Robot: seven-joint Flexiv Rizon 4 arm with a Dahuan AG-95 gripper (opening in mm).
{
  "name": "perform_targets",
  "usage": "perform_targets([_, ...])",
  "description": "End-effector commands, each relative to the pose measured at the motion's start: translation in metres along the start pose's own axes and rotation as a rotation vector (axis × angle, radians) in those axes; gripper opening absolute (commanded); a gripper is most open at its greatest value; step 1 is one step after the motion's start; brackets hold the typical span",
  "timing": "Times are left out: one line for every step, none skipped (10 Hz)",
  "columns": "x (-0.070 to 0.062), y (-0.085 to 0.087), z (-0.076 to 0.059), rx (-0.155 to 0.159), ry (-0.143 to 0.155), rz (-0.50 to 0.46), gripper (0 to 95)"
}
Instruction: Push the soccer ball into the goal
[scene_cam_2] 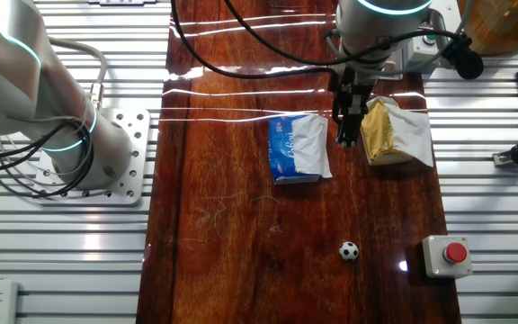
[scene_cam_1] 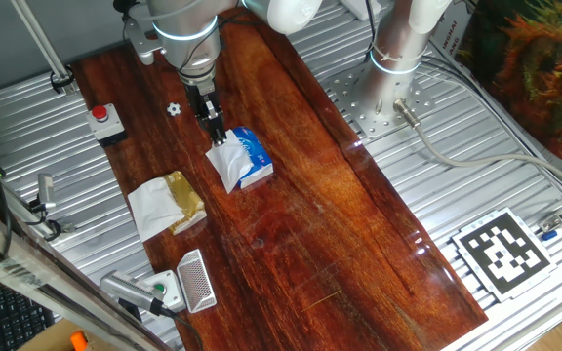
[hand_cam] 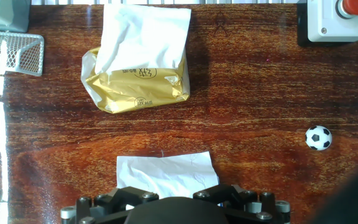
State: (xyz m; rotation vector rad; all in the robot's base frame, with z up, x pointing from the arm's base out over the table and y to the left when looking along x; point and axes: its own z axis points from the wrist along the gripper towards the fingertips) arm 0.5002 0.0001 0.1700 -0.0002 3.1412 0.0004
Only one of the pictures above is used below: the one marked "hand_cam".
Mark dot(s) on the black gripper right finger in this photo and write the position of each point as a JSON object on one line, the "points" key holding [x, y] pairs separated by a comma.
{"points": [[247, 205]]}

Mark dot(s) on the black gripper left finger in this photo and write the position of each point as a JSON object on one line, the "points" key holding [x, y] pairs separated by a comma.
{"points": [[104, 205]]}

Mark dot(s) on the small black white soccer ball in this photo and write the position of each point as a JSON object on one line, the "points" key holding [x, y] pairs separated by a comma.
{"points": [[318, 137]]}

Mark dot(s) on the blue tissue pack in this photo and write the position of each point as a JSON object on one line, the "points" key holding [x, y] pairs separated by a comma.
{"points": [[166, 174]]}

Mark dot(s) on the gold tissue pack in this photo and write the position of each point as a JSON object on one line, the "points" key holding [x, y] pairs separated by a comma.
{"points": [[141, 87]]}

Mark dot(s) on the grey box with red button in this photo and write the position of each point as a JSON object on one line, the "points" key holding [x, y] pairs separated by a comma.
{"points": [[337, 21]]}

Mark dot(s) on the grey box with green button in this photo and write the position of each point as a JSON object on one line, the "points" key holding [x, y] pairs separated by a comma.
{"points": [[2, 15]]}

